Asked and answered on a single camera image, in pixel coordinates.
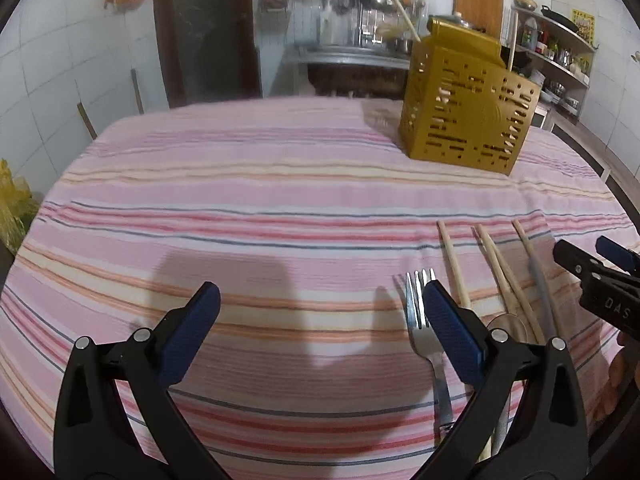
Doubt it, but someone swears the steel kitchen sink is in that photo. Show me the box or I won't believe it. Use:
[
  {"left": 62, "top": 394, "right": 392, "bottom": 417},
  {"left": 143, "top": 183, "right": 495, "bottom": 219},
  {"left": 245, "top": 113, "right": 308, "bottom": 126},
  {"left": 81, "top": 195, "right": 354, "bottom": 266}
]
[{"left": 284, "top": 41, "right": 417, "bottom": 100}]

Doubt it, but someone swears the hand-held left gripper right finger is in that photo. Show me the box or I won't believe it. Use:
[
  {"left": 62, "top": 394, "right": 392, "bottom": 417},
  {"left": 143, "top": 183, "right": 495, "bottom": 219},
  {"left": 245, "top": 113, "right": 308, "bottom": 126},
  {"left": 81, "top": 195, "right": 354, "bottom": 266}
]
[{"left": 417, "top": 280, "right": 590, "bottom": 480}]

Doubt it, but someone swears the dark brown door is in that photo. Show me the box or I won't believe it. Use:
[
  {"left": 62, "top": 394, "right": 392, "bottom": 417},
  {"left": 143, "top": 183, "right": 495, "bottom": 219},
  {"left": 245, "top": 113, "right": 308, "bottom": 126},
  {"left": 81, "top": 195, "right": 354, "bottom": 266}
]
[{"left": 152, "top": 0, "right": 263, "bottom": 108}]

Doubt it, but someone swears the golden perforated utensil holder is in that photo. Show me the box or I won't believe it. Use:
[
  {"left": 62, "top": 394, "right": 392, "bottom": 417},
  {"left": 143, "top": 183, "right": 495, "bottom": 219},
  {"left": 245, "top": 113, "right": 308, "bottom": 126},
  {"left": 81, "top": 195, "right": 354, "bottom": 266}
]
[{"left": 398, "top": 16, "right": 542, "bottom": 177}]

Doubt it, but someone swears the white dish soap bottle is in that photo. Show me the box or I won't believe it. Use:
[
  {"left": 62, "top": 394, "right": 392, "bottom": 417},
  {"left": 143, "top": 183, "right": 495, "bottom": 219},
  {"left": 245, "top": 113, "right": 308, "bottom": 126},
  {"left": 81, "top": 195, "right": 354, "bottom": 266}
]
[{"left": 319, "top": 0, "right": 342, "bottom": 47}]

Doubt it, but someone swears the yellow plastic bag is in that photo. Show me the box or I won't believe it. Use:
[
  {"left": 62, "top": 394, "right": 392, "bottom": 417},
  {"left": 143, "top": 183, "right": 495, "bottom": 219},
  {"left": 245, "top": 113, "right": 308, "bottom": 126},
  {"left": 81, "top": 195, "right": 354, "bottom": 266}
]
[{"left": 0, "top": 159, "right": 42, "bottom": 257}]

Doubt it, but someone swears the metal fork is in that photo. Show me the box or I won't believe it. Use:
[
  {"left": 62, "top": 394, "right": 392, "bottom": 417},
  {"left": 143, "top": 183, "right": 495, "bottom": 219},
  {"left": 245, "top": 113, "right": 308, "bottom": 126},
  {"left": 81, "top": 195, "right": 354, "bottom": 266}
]
[{"left": 404, "top": 269, "right": 457, "bottom": 436}]

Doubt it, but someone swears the leaning wooden stick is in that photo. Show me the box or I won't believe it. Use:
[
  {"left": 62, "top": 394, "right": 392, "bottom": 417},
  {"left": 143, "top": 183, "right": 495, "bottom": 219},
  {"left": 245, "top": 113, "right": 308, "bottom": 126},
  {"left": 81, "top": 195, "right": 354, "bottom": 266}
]
[
  {"left": 130, "top": 69, "right": 146, "bottom": 114},
  {"left": 76, "top": 101, "right": 99, "bottom": 142}
]

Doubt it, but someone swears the corner wall shelf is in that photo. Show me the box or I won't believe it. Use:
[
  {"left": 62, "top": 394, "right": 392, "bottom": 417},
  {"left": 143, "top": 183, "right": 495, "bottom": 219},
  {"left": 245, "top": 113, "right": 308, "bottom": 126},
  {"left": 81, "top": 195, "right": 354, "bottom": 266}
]
[{"left": 509, "top": 4, "right": 599, "bottom": 127}]

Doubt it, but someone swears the person's right hand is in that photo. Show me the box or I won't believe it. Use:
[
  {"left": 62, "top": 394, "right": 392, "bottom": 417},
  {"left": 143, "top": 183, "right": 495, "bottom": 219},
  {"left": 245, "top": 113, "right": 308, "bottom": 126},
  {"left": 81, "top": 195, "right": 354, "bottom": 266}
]
[{"left": 594, "top": 331, "right": 640, "bottom": 422}]

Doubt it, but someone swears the rectangular wooden cutting board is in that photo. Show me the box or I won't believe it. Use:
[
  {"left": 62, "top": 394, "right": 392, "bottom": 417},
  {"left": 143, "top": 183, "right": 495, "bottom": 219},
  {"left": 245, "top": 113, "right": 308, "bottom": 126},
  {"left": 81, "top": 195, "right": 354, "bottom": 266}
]
[{"left": 453, "top": 0, "right": 505, "bottom": 42}]

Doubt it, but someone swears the pink striped tablecloth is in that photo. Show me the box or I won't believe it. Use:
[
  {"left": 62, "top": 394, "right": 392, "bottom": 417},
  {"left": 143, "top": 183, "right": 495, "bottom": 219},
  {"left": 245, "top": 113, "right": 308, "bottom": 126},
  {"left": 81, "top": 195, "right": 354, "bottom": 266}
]
[{"left": 0, "top": 96, "right": 640, "bottom": 480}]

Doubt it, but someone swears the black wok with handles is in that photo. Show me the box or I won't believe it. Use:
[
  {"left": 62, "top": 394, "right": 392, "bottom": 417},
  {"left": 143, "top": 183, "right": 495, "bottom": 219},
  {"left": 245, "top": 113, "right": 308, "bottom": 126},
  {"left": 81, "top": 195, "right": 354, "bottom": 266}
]
[{"left": 539, "top": 4, "right": 582, "bottom": 34}]

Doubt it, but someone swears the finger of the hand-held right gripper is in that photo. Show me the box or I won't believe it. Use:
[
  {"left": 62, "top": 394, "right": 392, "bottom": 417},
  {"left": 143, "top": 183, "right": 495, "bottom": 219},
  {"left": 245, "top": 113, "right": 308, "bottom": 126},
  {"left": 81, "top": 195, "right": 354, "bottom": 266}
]
[
  {"left": 553, "top": 239, "right": 609, "bottom": 282},
  {"left": 595, "top": 236, "right": 640, "bottom": 278}
]

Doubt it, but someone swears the metal spoon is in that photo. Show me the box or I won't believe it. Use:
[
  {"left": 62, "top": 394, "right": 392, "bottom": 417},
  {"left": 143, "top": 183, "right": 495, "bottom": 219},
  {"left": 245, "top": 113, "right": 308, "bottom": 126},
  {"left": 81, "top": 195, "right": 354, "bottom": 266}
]
[{"left": 484, "top": 312, "right": 532, "bottom": 458}]

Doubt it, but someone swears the yellow wall poster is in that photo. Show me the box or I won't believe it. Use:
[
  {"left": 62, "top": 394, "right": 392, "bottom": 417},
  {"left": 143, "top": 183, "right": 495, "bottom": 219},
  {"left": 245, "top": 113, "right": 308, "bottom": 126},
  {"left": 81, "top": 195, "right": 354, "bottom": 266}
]
[{"left": 571, "top": 8, "right": 596, "bottom": 47}]

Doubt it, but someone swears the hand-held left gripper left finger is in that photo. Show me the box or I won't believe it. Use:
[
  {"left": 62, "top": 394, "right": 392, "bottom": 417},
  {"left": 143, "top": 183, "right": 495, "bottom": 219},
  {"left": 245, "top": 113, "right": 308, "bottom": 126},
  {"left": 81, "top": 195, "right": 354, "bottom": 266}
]
[{"left": 54, "top": 281, "right": 228, "bottom": 480}]

